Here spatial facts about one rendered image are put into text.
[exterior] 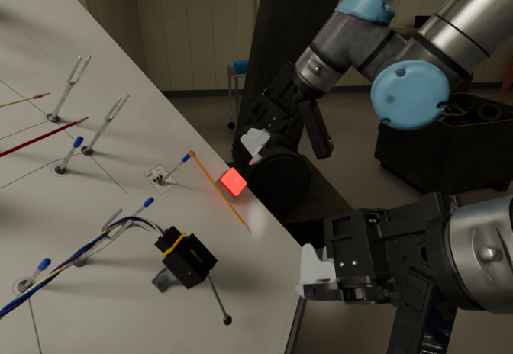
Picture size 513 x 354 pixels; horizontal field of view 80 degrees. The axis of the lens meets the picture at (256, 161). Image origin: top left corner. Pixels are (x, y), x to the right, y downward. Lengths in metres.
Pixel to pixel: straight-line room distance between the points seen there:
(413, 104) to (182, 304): 0.42
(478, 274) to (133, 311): 0.41
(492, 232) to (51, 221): 0.48
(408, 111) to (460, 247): 0.17
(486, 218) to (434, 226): 0.04
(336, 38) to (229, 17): 5.13
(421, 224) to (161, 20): 5.52
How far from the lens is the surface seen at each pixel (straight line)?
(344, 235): 0.31
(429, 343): 0.31
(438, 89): 0.37
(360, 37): 0.50
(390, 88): 0.36
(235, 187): 0.66
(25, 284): 0.45
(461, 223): 0.26
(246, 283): 0.63
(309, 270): 0.37
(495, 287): 0.25
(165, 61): 5.73
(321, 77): 0.52
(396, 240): 0.30
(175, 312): 0.52
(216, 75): 5.70
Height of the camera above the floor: 1.43
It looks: 27 degrees down
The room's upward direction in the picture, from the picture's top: straight up
